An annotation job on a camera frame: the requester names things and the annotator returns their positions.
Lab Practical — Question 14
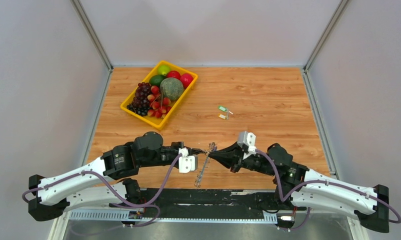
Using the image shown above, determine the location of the pink red fruit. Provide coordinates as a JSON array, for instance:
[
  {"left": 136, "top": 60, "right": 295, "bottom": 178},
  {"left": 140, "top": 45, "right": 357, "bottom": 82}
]
[{"left": 179, "top": 73, "right": 194, "bottom": 89}]

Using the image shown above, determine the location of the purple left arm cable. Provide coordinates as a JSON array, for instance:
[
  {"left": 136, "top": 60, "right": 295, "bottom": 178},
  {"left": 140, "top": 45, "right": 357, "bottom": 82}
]
[{"left": 21, "top": 152, "right": 183, "bottom": 229}]

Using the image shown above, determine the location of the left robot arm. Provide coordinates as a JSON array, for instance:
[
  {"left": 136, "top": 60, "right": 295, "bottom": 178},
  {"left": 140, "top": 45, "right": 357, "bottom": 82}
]
[{"left": 22, "top": 131, "right": 205, "bottom": 222}]

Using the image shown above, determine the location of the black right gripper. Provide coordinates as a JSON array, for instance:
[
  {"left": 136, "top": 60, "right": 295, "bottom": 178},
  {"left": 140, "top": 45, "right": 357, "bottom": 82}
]
[{"left": 208, "top": 141, "right": 276, "bottom": 177}]

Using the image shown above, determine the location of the dark green lime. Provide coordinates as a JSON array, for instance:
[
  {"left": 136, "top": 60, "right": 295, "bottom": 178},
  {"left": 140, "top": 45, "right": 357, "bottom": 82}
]
[{"left": 149, "top": 74, "right": 166, "bottom": 87}]

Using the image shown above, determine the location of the dark grape bunch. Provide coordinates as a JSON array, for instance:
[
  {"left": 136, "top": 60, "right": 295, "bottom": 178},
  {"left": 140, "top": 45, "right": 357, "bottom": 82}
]
[{"left": 126, "top": 82, "right": 152, "bottom": 117}]

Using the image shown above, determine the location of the red apple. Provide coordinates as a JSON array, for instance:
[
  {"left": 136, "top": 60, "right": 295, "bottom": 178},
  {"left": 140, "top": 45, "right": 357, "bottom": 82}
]
[{"left": 166, "top": 70, "right": 181, "bottom": 80}]

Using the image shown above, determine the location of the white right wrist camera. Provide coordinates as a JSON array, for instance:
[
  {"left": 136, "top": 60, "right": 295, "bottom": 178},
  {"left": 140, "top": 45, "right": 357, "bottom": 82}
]
[{"left": 237, "top": 131, "right": 257, "bottom": 159}]

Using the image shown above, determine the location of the keyring bunch with blue tag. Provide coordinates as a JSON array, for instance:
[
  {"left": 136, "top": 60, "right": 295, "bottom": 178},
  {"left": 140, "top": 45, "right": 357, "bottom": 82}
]
[{"left": 194, "top": 142, "right": 217, "bottom": 189}]

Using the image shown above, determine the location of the yellow plastic fruit tray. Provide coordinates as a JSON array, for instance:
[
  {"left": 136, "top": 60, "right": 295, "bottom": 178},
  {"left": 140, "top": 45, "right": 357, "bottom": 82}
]
[{"left": 120, "top": 60, "right": 198, "bottom": 130}]

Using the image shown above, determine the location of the green cantaloupe melon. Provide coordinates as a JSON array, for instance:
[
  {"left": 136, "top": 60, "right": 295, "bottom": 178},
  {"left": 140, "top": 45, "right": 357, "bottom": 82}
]
[{"left": 159, "top": 77, "right": 184, "bottom": 101}]

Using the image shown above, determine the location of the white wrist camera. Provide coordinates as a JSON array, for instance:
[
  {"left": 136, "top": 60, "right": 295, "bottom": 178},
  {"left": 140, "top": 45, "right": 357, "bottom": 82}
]
[
  {"left": 178, "top": 148, "right": 198, "bottom": 174},
  {"left": 237, "top": 131, "right": 257, "bottom": 159}
]

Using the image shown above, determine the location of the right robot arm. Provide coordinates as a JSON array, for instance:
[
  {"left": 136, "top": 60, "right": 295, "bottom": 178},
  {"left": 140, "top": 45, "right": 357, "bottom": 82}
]
[{"left": 209, "top": 143, "right": 390, "bottom": 233}]

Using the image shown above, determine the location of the green key tag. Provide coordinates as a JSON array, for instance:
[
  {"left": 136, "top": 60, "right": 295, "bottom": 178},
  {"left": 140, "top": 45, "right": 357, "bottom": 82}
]
[{"left": 218, "top": 105, "right": 229, "bottom": 113}]

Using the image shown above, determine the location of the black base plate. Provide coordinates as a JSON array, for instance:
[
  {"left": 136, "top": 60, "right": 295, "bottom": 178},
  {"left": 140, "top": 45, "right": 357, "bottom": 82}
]
[{"left": 109, "top": 188, "right": 299, "bottom": 221}]

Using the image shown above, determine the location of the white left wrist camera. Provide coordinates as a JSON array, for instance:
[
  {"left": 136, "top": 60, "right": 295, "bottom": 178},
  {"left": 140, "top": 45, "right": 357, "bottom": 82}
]
[{"left": 178, "top": 148, "right": 198, "bottom": 174}]

